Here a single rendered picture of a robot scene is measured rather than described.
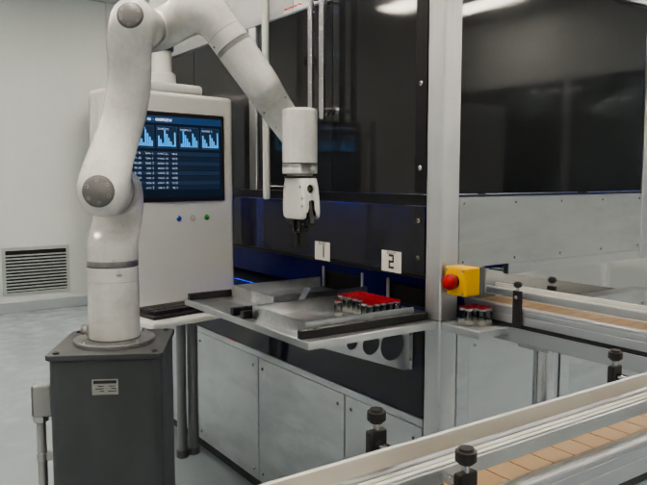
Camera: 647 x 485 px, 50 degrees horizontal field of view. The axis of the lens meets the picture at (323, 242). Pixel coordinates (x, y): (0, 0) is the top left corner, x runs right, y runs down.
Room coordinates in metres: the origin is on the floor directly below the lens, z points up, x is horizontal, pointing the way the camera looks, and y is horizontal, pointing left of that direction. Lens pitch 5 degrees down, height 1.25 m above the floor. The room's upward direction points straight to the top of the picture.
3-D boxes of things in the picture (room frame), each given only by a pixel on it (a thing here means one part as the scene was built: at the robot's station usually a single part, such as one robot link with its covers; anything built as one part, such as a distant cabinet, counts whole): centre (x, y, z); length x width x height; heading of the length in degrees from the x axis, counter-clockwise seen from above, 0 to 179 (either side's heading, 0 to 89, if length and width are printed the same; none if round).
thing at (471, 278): (1.72, -0.36, 1.00); 0.08 x 0.07 x 0.07; 125
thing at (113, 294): (1.63, 0.51, 0.95); 0.19 x 0.19 x 0.18
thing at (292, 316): (1.79, -0.02, 0.90); 0.34 x 0.26 x 0.04; 125
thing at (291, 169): (1.65, 0.06, 1.27); 0.09 x 0.08 x 0.03; 35
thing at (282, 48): (2.36, 0.10, 1.51); 0.47 x 0.01 x 0.59; 35
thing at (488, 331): (1.73, -0.40, 0.87); 0.14 x 0.13 x 0.02; 125
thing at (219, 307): (1.96, 0.04, 0.87); 0.70 x 0.48 x 0.02; 35
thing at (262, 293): (2.14, 0.08, 0.90); 0.34 x 0.26 x 0.04; 125
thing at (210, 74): (2.80, 0.41, 1.51); 0.49 x 0.01 x 0.59; 35
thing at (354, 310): (1.84, -0.10, 0.90); 0.18 x 0.02 x 0.05; 34
